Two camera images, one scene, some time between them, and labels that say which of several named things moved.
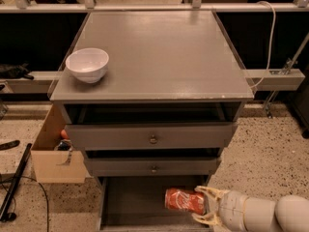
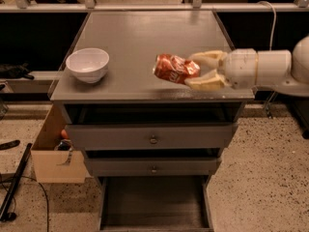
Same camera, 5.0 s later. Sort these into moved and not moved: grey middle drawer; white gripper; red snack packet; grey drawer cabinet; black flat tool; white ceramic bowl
Moved: red snack packet; white gripper
Not moved: grey drawer cabinet; white ceramic bowl; black flat tool; grey middle drawer
